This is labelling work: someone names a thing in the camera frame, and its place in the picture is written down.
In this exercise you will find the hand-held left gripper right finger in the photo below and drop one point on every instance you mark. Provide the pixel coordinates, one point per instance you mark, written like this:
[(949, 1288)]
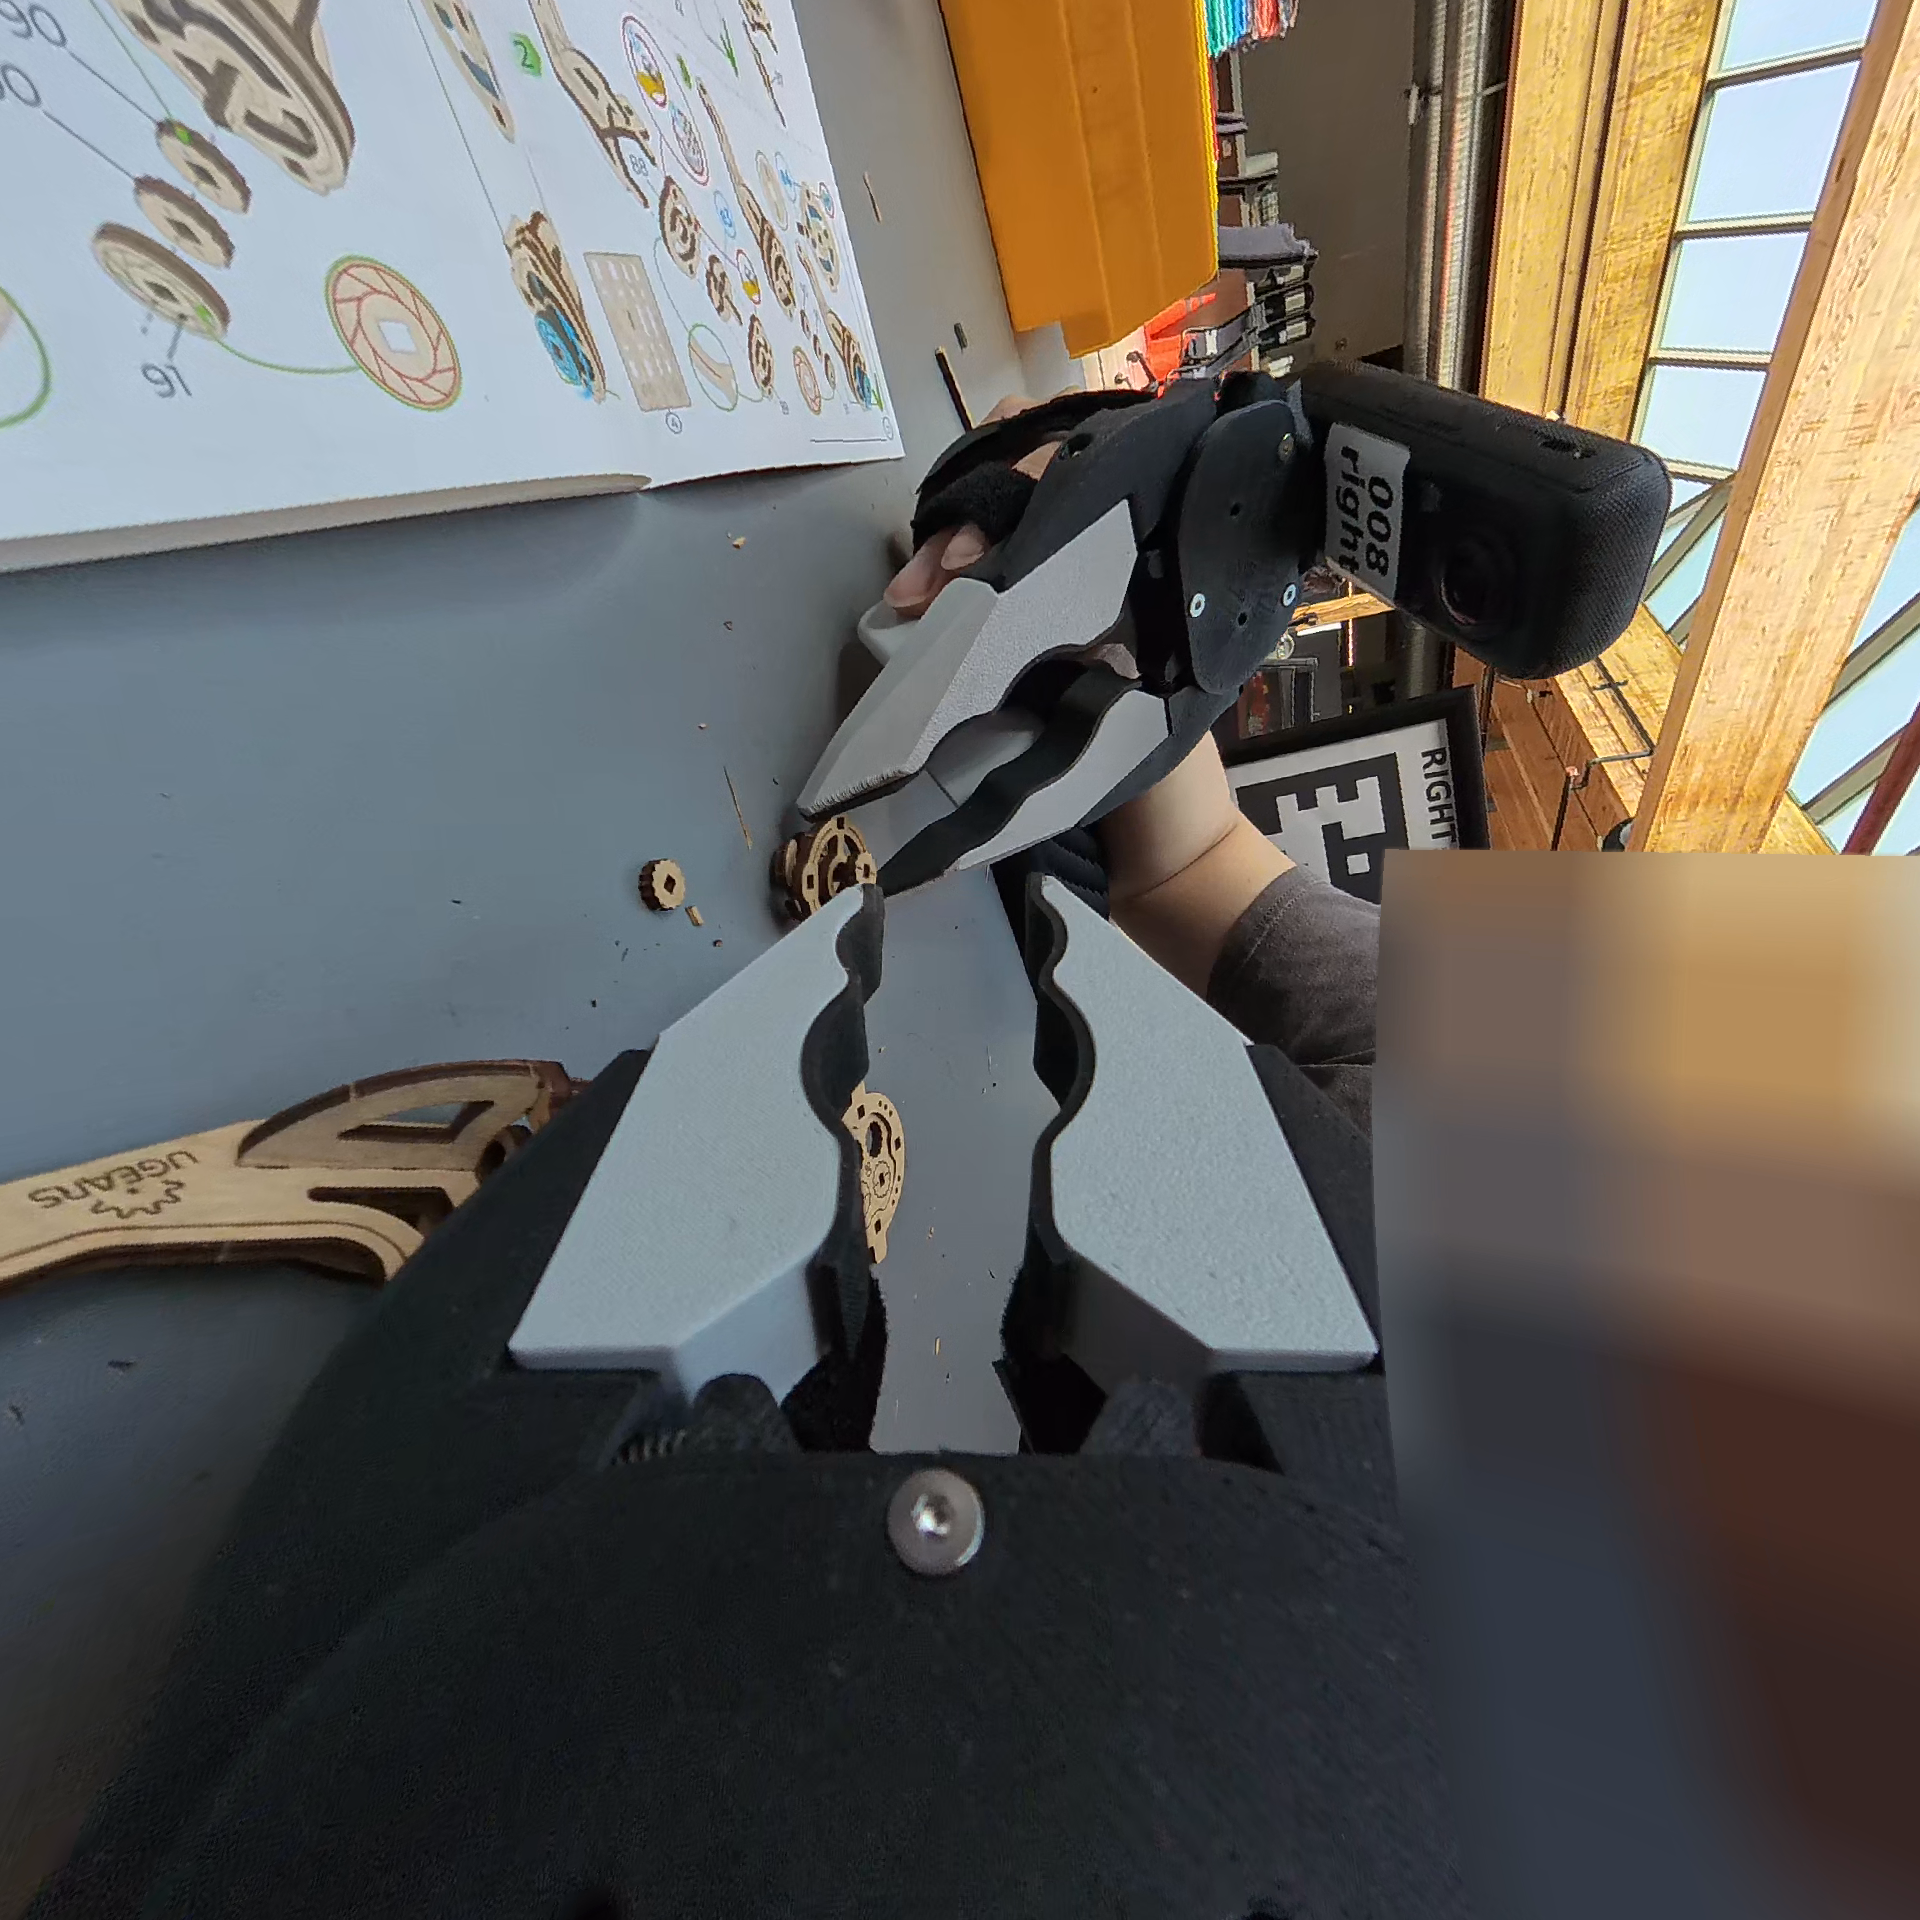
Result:
[(1199, 1201)]

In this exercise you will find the round wooden wheel assembly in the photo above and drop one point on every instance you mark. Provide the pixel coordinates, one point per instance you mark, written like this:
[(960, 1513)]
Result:
[(817, 877)]

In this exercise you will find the round perforated wooden plate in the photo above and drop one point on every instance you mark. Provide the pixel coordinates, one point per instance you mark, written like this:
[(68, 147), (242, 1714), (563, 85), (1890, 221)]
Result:
[(877, 1171)]

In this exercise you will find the grey corrugated duct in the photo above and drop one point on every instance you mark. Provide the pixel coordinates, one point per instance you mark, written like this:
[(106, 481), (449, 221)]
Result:
[(1456, 151)]

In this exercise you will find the wooden arm piece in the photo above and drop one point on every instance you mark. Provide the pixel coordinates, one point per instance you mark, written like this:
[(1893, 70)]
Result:
[(180, 1201)]

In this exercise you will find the black stacked devices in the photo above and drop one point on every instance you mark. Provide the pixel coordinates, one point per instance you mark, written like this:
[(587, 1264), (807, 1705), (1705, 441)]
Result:
[(1275, 293)]

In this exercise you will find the person's right forearm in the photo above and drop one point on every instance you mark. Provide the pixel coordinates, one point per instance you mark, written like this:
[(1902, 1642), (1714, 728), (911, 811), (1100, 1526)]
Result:
[(1288, 975)]

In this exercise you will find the black white marker sign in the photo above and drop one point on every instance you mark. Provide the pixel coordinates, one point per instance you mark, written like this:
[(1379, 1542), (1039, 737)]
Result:
[(1334, 819)]

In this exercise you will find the yellow plastic bin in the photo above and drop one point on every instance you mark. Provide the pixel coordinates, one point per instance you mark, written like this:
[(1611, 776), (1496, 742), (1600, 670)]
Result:
[(1078, 151)]

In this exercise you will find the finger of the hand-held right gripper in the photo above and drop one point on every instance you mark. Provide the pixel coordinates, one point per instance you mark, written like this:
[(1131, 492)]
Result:
[(1078, 764), (1020, 629)]

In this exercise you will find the wooden beam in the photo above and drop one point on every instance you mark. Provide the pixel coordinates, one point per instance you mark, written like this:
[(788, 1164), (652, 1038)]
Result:
[(1573, 180), (1800, 449)]

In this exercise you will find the skylight window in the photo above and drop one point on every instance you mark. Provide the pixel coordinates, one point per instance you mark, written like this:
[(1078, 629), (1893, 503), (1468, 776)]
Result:
[(1753, 144)]

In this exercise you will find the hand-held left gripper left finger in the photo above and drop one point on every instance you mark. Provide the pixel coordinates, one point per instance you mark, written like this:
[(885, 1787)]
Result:
[(690, 1201)]

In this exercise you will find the tiny wooden gear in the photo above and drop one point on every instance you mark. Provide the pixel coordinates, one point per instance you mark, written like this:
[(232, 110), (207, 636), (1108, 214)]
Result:
[(660, 883)]

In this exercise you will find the illustrated instruction booklet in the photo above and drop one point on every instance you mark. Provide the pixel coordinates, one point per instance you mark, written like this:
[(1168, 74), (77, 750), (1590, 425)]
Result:
[(374, 420)]

